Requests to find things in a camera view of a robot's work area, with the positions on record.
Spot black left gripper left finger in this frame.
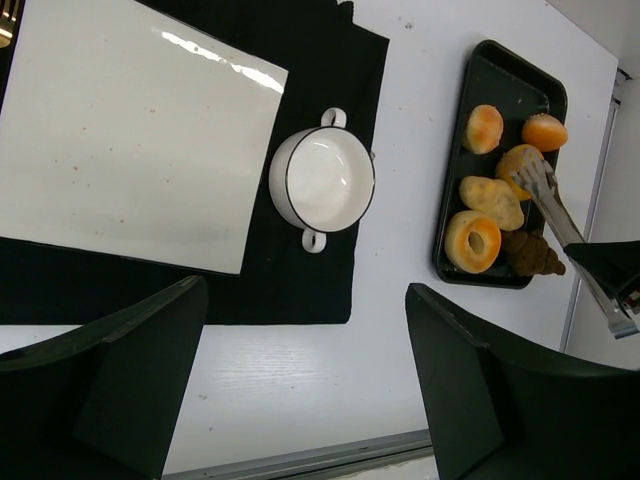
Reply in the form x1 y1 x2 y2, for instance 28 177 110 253
1 276 208 479

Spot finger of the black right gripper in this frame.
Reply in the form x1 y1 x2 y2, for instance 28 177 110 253
564 240 640 313

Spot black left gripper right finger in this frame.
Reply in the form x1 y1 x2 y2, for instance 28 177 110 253
405 283 639 479

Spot steel serving tongs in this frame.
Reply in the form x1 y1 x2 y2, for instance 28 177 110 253
510 157 639 339

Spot dark orange ring doughnut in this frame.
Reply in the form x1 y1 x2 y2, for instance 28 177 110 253
495 144 544 202

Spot oblong tan bread roll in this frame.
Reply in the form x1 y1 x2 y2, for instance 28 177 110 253
459 176 525 231

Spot brown chocolate croissant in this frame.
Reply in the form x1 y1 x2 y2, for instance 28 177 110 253
502 230 566 277

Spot black baking tray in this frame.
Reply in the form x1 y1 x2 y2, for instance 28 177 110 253
432 39 568 290

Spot orange round bun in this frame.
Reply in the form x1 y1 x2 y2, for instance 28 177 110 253
522 113 569 153

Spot small round bun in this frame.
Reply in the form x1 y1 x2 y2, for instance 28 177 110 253
462 104 504 155

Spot white square plate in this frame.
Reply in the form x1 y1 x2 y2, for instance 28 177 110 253
1 1 288 275

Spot black cloth placemat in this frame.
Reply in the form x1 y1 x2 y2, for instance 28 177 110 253
1 1 389 325

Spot pale orange ring doughnut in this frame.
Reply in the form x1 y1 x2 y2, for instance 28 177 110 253
444 210 501 274

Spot white two-handled soup bowl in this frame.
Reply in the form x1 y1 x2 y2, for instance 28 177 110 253
268 107 376 254

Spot gold spoon teal handle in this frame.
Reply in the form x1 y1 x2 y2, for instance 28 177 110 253
0 0 24 49

